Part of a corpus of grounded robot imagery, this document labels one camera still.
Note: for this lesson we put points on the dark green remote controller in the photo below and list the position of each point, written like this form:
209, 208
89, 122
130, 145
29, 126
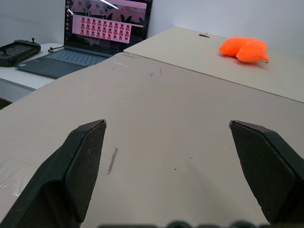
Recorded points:
16, 51

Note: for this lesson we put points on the orange plush toy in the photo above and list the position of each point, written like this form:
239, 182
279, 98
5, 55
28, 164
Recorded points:
244, 50

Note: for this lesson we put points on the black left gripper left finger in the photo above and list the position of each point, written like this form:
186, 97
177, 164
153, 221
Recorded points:
71, 171

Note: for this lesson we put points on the white side table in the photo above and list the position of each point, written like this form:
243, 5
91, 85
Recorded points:
23, 76

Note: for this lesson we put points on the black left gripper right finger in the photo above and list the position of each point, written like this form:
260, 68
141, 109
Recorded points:
268, 173

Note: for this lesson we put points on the beige adjoining table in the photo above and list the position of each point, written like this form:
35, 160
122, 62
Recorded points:
213, 61

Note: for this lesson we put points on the grey open laptop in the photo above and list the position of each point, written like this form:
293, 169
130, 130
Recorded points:
95, 35

